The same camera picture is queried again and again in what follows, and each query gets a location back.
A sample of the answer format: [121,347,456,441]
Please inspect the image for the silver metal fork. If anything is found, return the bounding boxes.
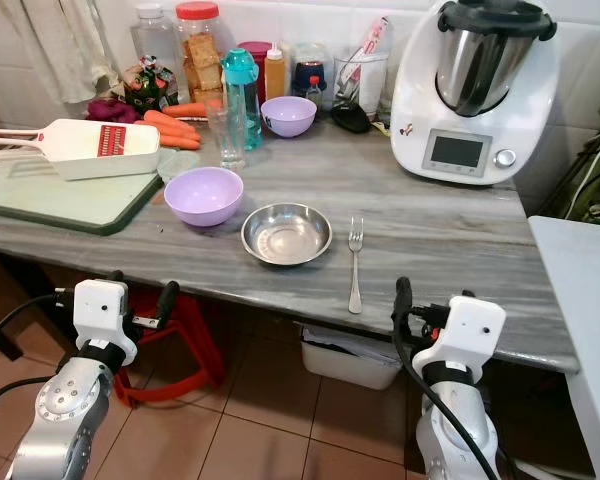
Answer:
[347,216,368,315]

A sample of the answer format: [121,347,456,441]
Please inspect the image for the red plastic stool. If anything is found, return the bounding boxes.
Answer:
[109,288,227,410]

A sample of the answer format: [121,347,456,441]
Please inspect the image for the white plastic bin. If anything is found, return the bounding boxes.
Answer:
[299,321,404,392]

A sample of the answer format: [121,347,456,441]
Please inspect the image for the pale green cutting board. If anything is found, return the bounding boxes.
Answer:
[0,157,167,237]

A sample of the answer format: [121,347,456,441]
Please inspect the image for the large purple plastic bowl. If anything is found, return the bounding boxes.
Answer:
[164,166,246,228]

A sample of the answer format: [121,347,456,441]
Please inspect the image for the pale round lid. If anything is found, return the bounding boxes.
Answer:
[154,150,200,185]

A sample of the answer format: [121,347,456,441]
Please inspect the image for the stainless steel bowl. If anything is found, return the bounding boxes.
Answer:
[241,202,335,268]

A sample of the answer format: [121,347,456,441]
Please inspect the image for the white mandoline slicer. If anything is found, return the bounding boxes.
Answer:
[0,118,162,183]

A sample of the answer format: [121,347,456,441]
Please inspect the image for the white side table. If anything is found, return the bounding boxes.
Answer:
[527,214,600,480]

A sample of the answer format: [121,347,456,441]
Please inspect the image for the orange carrot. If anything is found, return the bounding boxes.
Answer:
[160,102,210,120]
[161,134,202,152]
[143,110,202,142]

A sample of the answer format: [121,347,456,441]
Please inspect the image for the purple leafy vegetable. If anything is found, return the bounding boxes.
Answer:
[85,96,140,126]

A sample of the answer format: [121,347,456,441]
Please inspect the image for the clear drinking glass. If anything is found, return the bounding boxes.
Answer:
[207,95,248,170]

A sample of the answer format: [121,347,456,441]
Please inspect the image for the small black pouch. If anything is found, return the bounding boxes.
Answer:
[331,103,375,135]

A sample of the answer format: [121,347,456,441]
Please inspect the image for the white food processor appliance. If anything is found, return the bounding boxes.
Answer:
[390,0,562,188]

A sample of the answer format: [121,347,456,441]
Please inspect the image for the colourful floral packet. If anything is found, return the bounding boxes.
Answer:
[122,55,180,114]

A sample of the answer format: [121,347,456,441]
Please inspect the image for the dark green bag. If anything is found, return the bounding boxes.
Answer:
[534,94,600,227]

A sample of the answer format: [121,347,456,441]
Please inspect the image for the small purple plastic bowl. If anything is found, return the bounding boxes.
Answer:
[260,96,319,139]

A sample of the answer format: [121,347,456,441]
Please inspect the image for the clear plastic utensil jug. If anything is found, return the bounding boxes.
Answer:
[333,50,392,117]

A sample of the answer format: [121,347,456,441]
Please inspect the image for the teal water bottle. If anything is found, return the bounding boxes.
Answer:
[221,48,263,152]

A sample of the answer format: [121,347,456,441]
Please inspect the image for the small red cap bottle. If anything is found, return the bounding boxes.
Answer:
[306,76,325,108]

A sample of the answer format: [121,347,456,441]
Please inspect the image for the red lid biscuit jar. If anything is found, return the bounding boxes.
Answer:
[176,1,224,102]

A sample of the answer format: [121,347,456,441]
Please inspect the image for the beige hanging towel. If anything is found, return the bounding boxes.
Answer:
[0,0,107,107]

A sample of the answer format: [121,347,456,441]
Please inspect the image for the clear plastic jar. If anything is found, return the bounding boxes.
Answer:
[130,3,179,71]

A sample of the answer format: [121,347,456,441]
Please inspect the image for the glass jar dark contents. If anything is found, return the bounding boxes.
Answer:
[290,43,334,107]

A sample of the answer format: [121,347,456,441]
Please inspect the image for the orange sauce bottle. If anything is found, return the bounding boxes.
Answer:
[263,43,290,102]

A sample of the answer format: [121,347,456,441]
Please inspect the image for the red and white spatula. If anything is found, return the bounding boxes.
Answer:
[344,16,394,87]

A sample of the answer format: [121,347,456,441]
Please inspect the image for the maroon lidded container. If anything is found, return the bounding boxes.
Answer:
[237,41,274,71]

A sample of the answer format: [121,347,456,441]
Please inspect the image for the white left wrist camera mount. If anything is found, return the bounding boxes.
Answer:
[72,278,139,367]

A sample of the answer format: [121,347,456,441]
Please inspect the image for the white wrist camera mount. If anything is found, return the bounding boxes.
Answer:
[412,293,508,381]
[72,278,139,367]

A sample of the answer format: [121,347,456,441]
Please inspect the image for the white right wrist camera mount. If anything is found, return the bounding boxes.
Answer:
[412,293,508,381]

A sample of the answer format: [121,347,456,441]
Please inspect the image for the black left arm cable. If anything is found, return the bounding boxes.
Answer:
[0,374,57,423]
[0,288,77,353]

